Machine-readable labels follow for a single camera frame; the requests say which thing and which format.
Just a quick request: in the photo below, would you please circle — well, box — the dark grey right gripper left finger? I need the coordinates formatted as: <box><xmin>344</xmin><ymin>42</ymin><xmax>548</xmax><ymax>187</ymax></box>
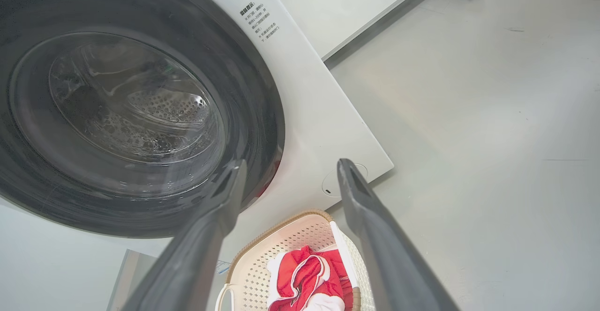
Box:
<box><xmin>121</xmin><ymin>159</ymin><xmax>248</xmax><ymax>311</ymax></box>

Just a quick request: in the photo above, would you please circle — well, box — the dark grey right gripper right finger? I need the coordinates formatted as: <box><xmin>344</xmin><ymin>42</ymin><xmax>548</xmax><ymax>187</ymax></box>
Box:
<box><xmin>337</xmin><ymin>158</ymin><xmax>461</xmax><ymax>311</ymax></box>

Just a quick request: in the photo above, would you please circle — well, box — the cream perforated laundry basket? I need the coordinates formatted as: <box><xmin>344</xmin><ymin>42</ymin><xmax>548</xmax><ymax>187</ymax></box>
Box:
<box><xmin>215</xmin><ymin>209</ymin><xmax>376</xmax><ymax>311</ymax></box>

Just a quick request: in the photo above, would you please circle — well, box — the round white filter cover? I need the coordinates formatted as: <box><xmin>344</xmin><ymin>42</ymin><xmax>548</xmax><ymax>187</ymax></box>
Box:
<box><xmin>322</xmin><ymin>163</ymin><xmax>369</xmax><ymax>198</ymax></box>

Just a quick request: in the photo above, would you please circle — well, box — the red and white garment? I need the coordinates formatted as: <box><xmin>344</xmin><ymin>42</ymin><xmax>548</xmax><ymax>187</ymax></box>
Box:
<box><xmin>266</xmin><ymin>244</ymin><xmax>358</xmax><ymax>311</ymax></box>

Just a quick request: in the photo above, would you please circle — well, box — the black round washer door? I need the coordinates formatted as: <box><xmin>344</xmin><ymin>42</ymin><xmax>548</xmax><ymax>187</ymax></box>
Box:
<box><xmin>0</xmin><ymin>0</ymin><xmax>286</xmax><ymax>239</ymax></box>

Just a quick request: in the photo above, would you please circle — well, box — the white front-load washing machine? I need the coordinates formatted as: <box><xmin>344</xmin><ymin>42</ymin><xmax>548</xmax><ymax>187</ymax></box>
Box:
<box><xmin>0</xmin><ymin>0</ymin><xmax>394</xmax><ymax>311</ymax></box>

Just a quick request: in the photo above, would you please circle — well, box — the small black text warning sticker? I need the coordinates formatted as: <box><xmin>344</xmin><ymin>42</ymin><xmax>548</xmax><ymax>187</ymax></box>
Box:
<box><xmin>239</xmin><ymin>2</ymin><xmax>281</xmax><ymax>43</ymax></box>

